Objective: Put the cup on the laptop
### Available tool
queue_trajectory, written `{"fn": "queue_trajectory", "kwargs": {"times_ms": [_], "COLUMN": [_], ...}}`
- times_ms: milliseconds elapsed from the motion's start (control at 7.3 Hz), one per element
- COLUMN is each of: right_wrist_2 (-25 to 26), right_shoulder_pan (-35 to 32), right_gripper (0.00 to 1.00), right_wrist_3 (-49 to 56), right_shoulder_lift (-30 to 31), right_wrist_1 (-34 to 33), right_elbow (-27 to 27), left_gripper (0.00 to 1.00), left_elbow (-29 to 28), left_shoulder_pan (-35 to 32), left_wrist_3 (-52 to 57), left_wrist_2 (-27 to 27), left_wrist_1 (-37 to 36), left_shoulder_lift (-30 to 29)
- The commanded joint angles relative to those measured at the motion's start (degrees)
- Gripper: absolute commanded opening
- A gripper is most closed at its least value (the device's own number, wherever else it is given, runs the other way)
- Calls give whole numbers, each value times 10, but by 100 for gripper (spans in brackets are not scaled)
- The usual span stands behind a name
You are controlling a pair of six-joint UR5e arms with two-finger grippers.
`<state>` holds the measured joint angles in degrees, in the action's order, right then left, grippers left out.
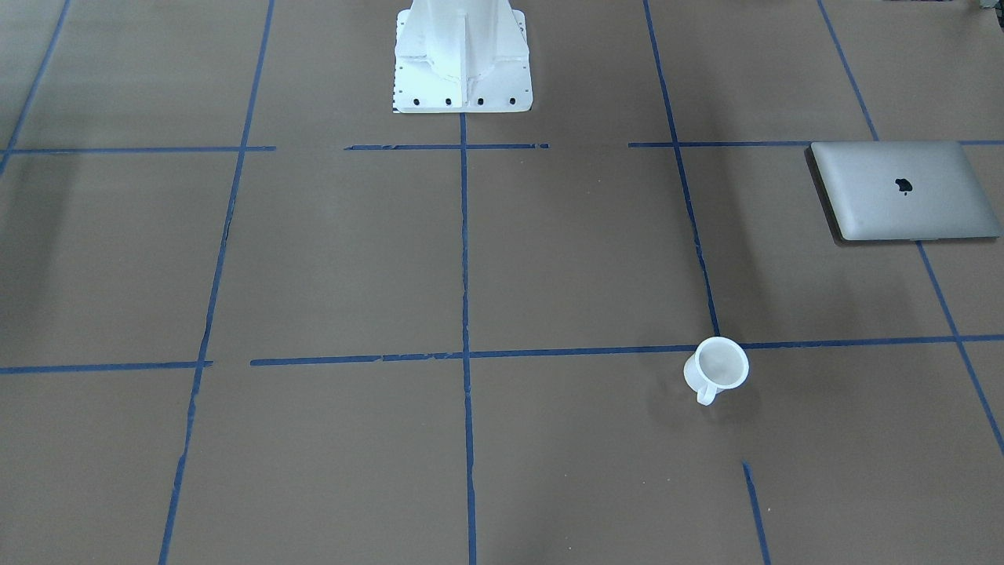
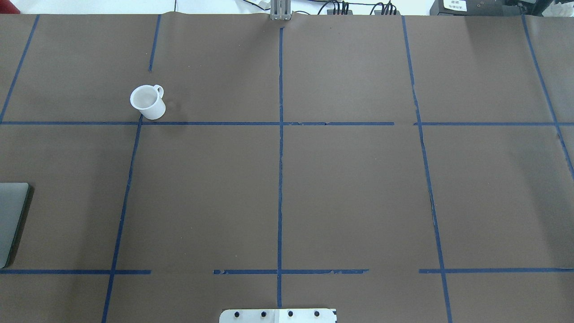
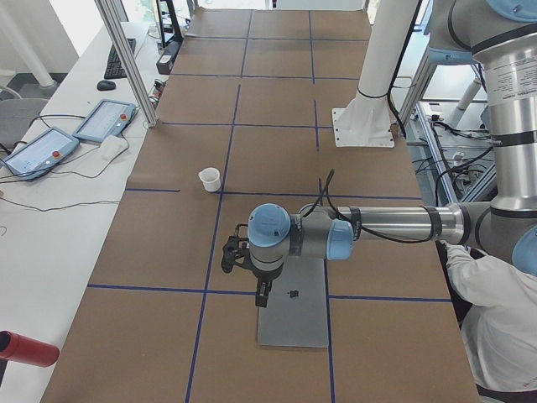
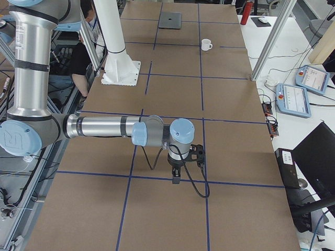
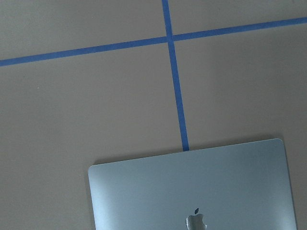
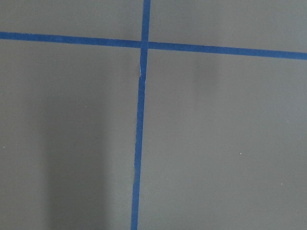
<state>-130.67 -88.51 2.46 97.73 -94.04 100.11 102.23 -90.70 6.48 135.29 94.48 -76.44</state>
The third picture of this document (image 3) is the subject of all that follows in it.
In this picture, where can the blue teach pendant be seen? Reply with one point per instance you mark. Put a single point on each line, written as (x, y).
(41, 155)
(107, 118)

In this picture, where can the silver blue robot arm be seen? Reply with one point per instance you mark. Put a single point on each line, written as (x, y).
(501, 36)

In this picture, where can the near blue teach pendant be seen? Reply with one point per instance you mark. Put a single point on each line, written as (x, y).
(41, 155)

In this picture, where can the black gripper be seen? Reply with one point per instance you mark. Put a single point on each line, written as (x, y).
(265, 277)

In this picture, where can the red cylinder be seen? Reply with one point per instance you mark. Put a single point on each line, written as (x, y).
(21, 349)

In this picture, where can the black monitor stand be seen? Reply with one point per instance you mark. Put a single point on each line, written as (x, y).
(167, 22)

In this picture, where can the white pedestal column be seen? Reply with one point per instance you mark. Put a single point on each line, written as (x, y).
(365, 121)

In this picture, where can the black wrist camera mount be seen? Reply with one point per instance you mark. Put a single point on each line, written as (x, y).
(236, 252)

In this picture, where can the person in white hoodie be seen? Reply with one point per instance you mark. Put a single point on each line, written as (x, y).
(499, 330)

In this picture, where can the black keyboard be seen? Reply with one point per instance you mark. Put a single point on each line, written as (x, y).
(114, 69)

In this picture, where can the aluminium frame rack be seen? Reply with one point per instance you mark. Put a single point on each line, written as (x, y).
(444, 111)

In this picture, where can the grey closed laptop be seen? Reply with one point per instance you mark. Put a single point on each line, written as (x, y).
(296, 314)

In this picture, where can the far blue teach pendant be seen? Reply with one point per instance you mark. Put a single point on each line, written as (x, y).
(107, 118)

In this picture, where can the white folded cloth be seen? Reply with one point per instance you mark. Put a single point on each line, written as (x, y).
(111, 147)

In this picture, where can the aluminium frame post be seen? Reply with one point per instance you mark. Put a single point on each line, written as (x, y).
(114, 28)

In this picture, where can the white ceramic cup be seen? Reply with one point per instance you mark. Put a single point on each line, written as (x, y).
(210, 178)

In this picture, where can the black box on table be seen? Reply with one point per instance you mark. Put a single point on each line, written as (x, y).
(166, 61)

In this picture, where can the black computer mouse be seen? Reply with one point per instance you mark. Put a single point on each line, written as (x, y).
(105, 86)

